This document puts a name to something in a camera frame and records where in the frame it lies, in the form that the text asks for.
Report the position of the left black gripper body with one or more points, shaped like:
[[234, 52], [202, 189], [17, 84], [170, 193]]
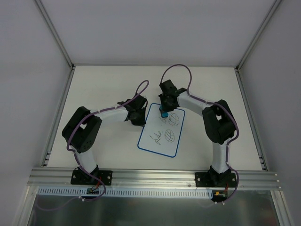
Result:
[[139, 118]]

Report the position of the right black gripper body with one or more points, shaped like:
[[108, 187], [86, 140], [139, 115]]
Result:
[[167, 103]]

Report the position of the blue whiteboard eraser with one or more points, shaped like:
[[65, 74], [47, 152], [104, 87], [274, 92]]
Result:
[[164, 114]]

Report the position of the blue framed whiteboard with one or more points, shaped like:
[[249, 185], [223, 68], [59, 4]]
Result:
[[161, 135]]

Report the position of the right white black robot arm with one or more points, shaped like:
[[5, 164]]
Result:
[[220, 125]]

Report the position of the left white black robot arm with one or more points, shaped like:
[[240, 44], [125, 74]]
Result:
[[81, 130]]

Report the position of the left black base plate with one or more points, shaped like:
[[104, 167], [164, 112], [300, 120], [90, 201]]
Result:
[[79, 177]]

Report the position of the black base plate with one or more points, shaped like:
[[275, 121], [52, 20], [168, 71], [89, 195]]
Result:
[[210, 179], [79, 177]]

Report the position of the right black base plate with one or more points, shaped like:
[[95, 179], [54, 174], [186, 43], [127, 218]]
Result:
[[210, 179]]

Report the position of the aluminium mounting rail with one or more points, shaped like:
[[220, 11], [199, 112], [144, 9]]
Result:
[[165, 179]]

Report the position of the white slotted cable duct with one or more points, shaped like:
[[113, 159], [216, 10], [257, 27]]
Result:
[[125, 192]]

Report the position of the right aluminium corner post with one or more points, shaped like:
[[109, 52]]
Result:
[[275, 5]]

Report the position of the aluminium corner post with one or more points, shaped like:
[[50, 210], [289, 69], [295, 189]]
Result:
[[275, 5], [45, 15]]

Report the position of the left aluminium corner post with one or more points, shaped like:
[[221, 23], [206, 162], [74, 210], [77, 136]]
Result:
[[45, 15]]

